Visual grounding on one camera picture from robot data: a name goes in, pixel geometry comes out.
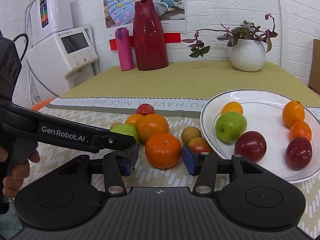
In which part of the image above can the red-yellow peach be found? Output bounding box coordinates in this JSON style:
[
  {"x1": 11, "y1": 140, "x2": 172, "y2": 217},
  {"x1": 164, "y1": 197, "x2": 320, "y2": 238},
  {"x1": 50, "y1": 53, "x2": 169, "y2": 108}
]
[{"x1": 188, "y1": 137, "x2": 213, "y2": 154}]

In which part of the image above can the brown longan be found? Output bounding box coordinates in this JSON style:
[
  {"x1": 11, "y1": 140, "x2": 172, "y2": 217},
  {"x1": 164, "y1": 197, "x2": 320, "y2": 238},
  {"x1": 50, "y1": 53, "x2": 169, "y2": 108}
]
[
  {"x1": 181, "y1": 126, "x2": 202, "y2": 144},
  {"x1": 110, "y1": 122, "x2": 122, "y2": 130}
]

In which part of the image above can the green apple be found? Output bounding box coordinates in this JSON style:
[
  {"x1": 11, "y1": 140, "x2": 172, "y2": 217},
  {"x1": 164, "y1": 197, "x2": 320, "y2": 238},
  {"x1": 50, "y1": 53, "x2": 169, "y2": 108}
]
[
  {"x1": 111, "y1": 124, "x2": 140, "y2": 145},
  {"x1": 215, "y1": 112, "x2": 247, "y2": 143}
]

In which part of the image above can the bumpy mandarin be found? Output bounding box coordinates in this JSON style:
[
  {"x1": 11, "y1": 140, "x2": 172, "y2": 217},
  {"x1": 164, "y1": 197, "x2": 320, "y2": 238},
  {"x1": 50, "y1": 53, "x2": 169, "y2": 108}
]
[{"x1": 145, "y1": 133, "x2": 182, "y2": 169}]

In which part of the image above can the dark red plum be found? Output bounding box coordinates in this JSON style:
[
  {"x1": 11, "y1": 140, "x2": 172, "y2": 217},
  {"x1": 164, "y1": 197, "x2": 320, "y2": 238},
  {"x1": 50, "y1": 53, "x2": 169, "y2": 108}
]
[
  {"x1": 234, "y1": 131, "x2": 267, "y2": 163},
  {"x1": 285, "y1": 137, "x2": 312, "y2": 170}
]

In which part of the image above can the person's left hand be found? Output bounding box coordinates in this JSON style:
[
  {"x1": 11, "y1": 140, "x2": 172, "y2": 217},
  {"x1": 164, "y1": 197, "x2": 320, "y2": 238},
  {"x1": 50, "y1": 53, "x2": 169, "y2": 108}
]
[{"x1": 3, "y1": 150, "x2": 40, "y2": 198}]

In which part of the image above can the small orange behind pile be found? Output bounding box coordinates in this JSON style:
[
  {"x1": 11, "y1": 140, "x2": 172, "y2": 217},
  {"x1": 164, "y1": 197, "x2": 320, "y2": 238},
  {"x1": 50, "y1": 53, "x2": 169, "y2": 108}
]
[{"x1": 125, "y1": 114, "x2": 144, "y2": 127}]

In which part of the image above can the large orange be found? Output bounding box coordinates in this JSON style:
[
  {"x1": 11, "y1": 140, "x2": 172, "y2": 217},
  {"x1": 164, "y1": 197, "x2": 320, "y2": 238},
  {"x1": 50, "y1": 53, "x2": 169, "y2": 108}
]
[{"x1": 137, "y1": 113, "x2": 169, "y2": 143}]

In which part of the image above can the green apple on plate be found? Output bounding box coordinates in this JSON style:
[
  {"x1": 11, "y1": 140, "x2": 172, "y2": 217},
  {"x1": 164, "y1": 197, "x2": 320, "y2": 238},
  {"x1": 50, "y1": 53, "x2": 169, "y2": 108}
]
[{"x1": 215, "y1": 112, "x2": 247, "y2": 143}]

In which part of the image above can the small red fruit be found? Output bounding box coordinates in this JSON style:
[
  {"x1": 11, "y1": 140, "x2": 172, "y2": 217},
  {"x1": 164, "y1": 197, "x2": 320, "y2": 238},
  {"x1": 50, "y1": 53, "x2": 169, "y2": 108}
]
[{"x1": 136, "y1": 103, "x2": 155, "y2": 116}]

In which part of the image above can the small yellow-orange citrus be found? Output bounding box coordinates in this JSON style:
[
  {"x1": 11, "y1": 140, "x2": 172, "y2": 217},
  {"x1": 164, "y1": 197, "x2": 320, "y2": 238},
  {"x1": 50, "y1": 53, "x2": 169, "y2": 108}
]
[{"x1": 221, "y1": 101, "x2": 244, "y2": 115}]

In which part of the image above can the white countertop appliance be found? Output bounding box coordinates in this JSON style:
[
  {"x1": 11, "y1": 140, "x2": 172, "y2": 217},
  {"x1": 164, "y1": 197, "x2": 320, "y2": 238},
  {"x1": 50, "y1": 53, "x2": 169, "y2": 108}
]
[{"x1": 26, "y1": 27, "x2": 98, "y2": 100}]

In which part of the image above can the white ceramic plate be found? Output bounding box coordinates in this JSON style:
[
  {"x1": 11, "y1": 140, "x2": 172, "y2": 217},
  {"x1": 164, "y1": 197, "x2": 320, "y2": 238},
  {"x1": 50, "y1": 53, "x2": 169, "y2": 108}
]
[{"x1": 200, "y1": 89, "x2": 319, "y2": 183}]

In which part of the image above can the pink water bottle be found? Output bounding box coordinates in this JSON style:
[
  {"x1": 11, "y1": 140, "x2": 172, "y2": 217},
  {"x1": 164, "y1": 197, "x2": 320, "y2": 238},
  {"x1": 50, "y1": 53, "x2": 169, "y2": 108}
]
[{"x1": 115, "y1": 28, "x2": 135, "y2": 71}]

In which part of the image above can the small mandarin on plate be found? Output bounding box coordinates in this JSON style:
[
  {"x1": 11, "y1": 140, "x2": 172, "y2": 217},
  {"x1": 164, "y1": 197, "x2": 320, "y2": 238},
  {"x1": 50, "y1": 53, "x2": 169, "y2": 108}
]
[{"x1": 289, "y1": 121, "x2": 312, "y2": 141}]

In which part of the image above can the tall orange on plate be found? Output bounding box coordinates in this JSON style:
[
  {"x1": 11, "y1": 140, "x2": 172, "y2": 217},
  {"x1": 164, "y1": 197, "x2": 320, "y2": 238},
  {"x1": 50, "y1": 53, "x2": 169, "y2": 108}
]
[{"x1": 282, "y1": 100, "x2": 305, "y2": 128}]

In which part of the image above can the red thermos jug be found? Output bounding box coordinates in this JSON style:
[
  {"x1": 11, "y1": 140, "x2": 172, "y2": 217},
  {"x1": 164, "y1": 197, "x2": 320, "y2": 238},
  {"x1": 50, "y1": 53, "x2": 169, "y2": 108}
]
[{"x1": 133, "y1": 0, "x2": 169, "y2": 71}]

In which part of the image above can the white ribbed plant pot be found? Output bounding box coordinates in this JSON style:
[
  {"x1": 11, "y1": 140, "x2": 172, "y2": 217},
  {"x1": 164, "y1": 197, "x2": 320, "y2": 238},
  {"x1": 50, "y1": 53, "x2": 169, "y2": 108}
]
[{"x1": 228, "y1": 39, "x2": 266, "y2": 72}]

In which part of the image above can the white water purifier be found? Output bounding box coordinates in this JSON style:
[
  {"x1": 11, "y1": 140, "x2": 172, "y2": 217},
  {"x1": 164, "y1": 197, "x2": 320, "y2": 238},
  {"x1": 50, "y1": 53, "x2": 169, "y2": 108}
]
[{"x1": 30, "y1": 0, "x2": 73, "y2": 45}]

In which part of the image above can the purple trailing plant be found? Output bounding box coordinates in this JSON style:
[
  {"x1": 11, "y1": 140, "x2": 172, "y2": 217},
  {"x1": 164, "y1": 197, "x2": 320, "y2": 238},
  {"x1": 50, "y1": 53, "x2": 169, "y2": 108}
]
[{"x1": 181, "y1": 13, "x2": 278, "y2": 58}]

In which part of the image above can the cardboard box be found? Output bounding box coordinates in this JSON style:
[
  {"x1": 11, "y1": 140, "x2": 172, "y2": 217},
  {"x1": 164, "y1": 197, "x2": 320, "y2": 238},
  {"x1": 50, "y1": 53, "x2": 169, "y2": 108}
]
[{"x1": 309, "y1": 39, "x2": 320, "y2": 94}]

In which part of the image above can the bedding poster calendar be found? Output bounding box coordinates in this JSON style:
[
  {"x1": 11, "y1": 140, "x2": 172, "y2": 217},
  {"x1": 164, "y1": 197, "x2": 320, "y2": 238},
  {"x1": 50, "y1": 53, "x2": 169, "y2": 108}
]
[{"x1": 103, "y1": 0, "x2": 186, "y2": 50}]

